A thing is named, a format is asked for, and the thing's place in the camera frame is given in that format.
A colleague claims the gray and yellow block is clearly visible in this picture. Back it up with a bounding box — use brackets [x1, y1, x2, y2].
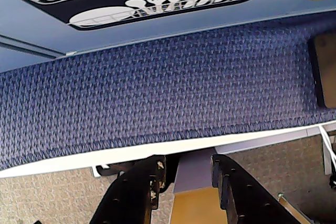
[169, 155, 222, 224]

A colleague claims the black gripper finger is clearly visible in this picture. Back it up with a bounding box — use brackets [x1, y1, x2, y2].
[89, 154, 167, 224]
[211, 154, 302, 224]

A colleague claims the white cable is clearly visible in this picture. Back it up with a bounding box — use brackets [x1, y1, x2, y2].
[319, 126, 336, 175]

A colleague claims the black table clamp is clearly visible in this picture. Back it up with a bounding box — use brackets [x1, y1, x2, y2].
[94, 164, 128, 178]

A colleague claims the blue woven rug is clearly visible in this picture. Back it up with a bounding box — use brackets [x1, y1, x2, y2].
[0, 11, 336, 172]

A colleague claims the oven door with window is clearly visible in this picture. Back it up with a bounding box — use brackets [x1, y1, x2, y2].
[307, 31, 336, 109]

